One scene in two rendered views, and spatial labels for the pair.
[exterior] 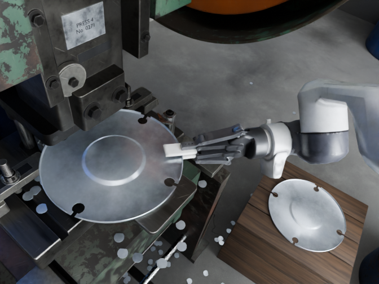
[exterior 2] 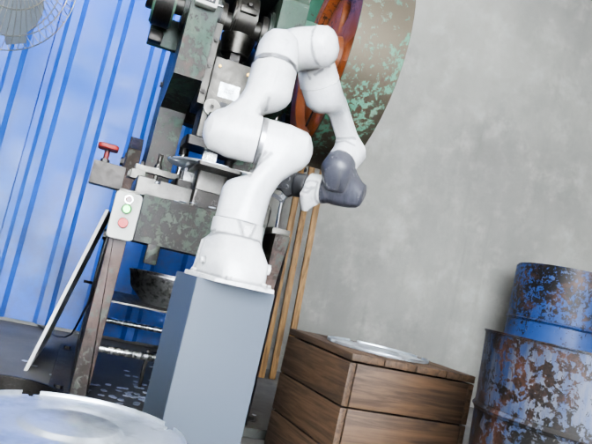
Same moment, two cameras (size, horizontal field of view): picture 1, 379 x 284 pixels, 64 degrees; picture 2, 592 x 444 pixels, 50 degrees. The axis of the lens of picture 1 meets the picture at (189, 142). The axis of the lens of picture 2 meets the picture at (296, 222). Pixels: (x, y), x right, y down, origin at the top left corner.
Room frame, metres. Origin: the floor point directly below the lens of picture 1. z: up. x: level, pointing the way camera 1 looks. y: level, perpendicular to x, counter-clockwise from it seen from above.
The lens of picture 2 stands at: (-0.91, -1.53, 0.48)
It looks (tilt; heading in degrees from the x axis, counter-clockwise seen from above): 5 degrees up; 44
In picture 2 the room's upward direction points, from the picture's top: 13 degrees clockwise
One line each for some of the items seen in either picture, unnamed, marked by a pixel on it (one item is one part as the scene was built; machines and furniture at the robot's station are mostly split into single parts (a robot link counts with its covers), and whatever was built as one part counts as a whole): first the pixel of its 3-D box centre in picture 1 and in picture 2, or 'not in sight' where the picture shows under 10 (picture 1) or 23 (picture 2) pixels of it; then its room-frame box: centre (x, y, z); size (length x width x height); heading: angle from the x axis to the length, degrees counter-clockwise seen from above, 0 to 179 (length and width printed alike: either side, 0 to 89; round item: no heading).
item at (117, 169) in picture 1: (114, 158); (210, 170); (0.36, 0.15, 0.78); 0.29 x 0.29 x 0.01
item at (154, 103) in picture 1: (129, 100); not in sight; (0.57, 0.18, 0.76); 0.17 x 0.06 x 0.10; 151
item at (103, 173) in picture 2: not in sight; (103, 192); (0.04, 0.21, 0.62); 0.10 x 0.06 x 0.20; 151
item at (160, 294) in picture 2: not in sight; (175, 292); (0.43, 0.26, 0.36); 0.34 x 0.34 x 0.10
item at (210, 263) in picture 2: not in sight; (237, 252); (0.03, -0.46, 0.52); 0.22 x 0.19 x 0.14; 68
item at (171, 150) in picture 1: (180, 149); not in sight; (0.42, 0.02, 0.79); 0.07 x 0.03 x 0.01; 113
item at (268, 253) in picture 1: (288, 232); (364, 412); (0.61, -0.48, 0.18); 0.40 x 0.38 x 0.35; 67
